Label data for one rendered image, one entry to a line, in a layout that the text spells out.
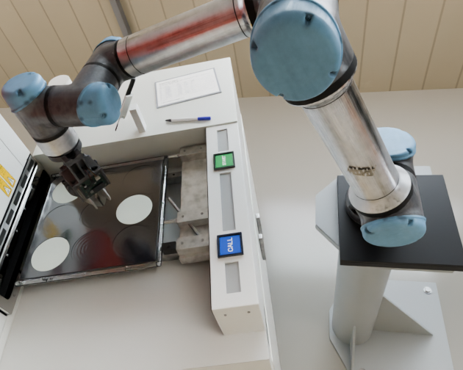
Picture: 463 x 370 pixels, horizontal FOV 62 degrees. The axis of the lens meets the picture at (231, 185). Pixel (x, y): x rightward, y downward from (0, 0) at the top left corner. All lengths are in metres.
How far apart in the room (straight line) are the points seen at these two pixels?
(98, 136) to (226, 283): 0.65
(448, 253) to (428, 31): 1.83
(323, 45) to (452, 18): 2.17
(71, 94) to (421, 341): 1.55
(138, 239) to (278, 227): 1.14
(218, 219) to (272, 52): 0.48
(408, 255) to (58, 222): 0.90
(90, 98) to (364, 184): 0.49
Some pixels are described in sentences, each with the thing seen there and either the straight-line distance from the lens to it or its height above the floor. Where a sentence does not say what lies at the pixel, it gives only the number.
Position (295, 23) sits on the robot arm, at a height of 1.44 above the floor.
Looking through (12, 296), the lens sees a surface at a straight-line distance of 1.13.
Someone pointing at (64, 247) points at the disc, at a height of 0.90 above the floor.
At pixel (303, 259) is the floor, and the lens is 1.91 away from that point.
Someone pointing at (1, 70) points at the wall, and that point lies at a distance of 3.50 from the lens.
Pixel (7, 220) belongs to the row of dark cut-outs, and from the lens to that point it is 1.15.
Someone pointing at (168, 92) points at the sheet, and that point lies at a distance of 1.29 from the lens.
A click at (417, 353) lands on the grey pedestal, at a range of 1.78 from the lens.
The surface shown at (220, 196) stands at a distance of 0.93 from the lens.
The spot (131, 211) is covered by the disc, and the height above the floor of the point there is 0.90.
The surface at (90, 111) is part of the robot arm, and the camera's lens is 0.70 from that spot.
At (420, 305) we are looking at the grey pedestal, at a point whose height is 0.01.
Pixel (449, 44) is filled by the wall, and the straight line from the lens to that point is 2.72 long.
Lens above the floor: 1.66
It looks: 48 degrees down
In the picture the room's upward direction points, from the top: 14 degrees counter-clockwise
